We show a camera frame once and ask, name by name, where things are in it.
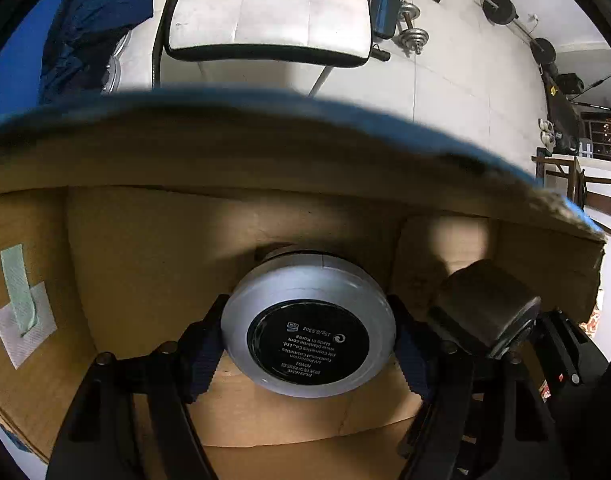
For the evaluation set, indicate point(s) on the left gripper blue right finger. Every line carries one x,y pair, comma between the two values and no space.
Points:
410,360

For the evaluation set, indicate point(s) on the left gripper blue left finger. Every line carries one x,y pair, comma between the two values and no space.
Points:
205,346

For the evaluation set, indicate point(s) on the silver metal tin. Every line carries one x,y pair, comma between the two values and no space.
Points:
484,309

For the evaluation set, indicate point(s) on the white jar black label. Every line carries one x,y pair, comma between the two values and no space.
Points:
309,325

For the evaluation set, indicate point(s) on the orange white patterned cloth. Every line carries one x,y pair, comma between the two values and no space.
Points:
590,327

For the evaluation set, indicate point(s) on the open cardboard box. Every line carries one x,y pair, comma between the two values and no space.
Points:
123,217

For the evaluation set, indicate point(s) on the dark wooden chair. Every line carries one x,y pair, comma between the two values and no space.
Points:
578,182

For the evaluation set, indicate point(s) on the chrome dumbbell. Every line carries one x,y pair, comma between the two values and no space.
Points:
411,38

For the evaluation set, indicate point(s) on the blue foam mat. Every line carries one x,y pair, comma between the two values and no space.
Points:
21,59

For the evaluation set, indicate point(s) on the white quilted chair right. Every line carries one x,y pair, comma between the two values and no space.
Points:
327,33

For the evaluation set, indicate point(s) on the dark blue crumpled cloth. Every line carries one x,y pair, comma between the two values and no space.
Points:
80,42

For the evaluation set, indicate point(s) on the barbell on floor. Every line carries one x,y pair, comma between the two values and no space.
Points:
503,12

